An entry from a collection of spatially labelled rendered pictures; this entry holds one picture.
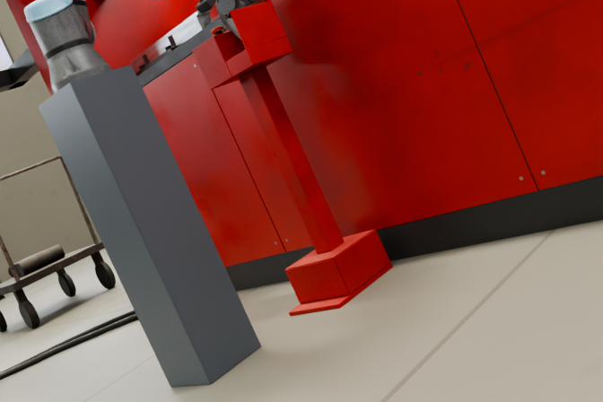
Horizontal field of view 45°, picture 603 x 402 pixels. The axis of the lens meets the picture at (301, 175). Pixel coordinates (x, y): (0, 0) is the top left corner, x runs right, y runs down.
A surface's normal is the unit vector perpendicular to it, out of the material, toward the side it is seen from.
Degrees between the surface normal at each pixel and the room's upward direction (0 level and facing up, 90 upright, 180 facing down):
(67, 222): 90
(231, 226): 90
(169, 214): 90
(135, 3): 90
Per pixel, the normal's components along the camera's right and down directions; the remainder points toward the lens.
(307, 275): -0.63, 0.33
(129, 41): 0.63, -0.23
